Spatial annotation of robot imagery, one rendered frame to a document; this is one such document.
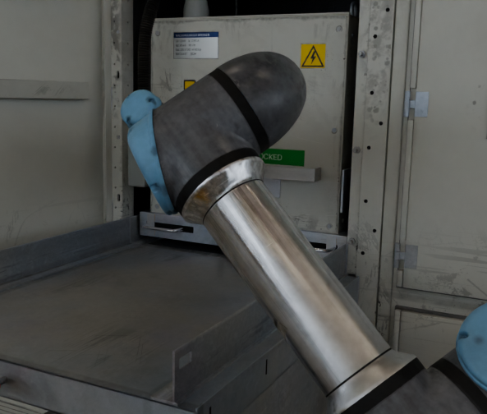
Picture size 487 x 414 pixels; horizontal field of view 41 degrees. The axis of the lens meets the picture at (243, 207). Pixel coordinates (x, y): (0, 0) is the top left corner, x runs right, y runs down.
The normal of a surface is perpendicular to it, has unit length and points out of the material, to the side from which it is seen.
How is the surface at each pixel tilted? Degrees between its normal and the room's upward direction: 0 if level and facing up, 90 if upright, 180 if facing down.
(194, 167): 73
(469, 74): 90
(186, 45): 90
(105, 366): 0
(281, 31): 90
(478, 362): 37
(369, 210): 90
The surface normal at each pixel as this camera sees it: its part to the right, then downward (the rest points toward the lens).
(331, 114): -0.44, 0.14
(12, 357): 0.03, -0.99
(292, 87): 0.77, -0.14
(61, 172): 0.80, 0.12
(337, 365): -0.42, -0.07
